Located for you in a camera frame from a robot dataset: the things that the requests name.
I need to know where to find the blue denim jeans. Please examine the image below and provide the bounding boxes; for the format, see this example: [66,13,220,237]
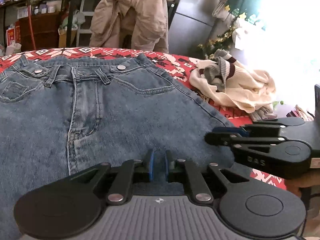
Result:
[1,55,251,239]

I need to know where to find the person's right hand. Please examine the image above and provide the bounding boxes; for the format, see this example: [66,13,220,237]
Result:
[285,170,320,197]

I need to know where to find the cream white sweater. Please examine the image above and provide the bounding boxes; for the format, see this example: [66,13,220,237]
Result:
[189,60,276,113]

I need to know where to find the grey striped sock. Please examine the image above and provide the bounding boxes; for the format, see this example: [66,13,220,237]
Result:
[203,49,236,92]

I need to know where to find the red patterned table cloth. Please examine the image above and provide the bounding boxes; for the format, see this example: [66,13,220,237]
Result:
[1,47,286,189]

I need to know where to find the silver refrigerator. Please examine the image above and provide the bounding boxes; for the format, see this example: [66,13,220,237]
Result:
[168,0,227,57]

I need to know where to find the beige jacket on chair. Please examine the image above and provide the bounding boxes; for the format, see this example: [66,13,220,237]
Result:
[89,0,169,53]

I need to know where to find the dark wooden drawer cabinet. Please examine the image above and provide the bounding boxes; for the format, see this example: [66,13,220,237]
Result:
[17,12,61,51]

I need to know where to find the white shelf unit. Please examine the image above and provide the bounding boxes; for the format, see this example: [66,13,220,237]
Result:
[76,0,101,47]

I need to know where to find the red broom handle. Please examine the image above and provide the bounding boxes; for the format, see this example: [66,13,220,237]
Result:
[27,0,36,50]

